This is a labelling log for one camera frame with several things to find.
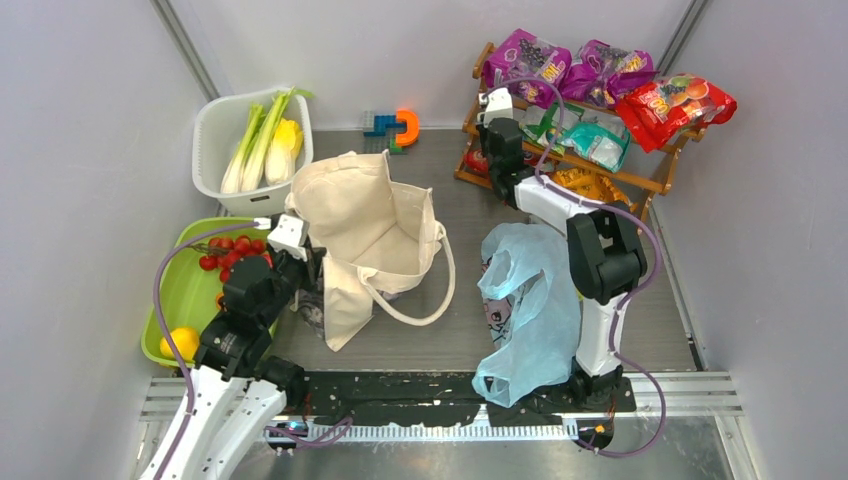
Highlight canvas tote bag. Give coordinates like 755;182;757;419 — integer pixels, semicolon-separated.
286;151;456;351

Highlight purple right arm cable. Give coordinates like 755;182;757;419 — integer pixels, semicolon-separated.
496;78;669;460

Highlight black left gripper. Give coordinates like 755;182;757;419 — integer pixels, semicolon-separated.
262;239;326;323

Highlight yellow napa cabbage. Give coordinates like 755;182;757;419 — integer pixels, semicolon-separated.
264;119;303;185

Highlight purple snack bag left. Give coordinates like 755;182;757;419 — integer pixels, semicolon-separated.
482;29;572;109

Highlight purple snack bag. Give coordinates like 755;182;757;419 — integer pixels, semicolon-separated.
482;29;572;109
559;39;658;109

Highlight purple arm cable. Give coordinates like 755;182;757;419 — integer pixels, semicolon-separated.
496;78;669;460
148;220;273;480

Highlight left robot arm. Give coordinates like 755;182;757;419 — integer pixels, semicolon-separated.
142;247;326;479

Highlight red fruit candy bag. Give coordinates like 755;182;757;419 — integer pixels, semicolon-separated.
614;73;737;153

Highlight blue orange toy blocks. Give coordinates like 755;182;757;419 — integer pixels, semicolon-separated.
360;109;420;154

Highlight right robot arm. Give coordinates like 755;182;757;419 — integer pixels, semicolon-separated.
476;117;654;411

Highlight orange potato chip bag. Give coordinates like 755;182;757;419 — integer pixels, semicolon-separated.
549;167;631;207

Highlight white plastic basket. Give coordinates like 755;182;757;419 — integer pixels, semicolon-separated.
192;86;313;216

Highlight green plastic tray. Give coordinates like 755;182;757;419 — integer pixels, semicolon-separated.
160;217;268;333

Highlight teal snack bag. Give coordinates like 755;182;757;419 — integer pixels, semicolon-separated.
559;121;631;173

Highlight purple snack bag right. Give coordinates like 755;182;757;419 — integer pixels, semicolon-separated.
559;39;658;109

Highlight blue plastic grocery bag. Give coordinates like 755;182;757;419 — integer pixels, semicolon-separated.
472;223;581;408

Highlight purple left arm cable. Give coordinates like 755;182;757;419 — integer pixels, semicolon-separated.
148;220;273;480

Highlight green white snack bag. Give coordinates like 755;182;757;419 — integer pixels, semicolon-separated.
513;103;586;158

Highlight green celery bunch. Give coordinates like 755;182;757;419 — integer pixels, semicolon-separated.
240;87;313;192

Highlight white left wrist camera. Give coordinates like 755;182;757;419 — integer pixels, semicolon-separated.
254;214;308;262

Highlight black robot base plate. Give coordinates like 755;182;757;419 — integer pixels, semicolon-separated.
282;371;636;427

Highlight red lychee bunch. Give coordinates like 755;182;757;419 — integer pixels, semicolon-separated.
189;235;272;283

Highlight wooden rack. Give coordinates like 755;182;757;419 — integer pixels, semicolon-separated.
454;41;709;241

